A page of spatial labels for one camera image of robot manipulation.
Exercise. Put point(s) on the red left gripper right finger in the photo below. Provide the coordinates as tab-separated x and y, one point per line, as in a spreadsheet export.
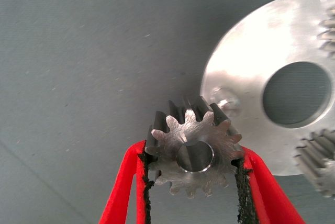
264	190

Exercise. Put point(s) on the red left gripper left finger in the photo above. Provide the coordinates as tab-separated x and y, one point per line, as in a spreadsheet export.
125	182

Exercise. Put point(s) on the round metal carrier plate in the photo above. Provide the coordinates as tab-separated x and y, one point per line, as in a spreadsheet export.
248	59

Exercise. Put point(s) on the dark grey table cloth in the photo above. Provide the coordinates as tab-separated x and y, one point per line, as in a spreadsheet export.
78	51

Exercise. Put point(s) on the small steel planetary gear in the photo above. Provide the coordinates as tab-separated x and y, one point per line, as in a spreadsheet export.
328	35
193	135
319	161

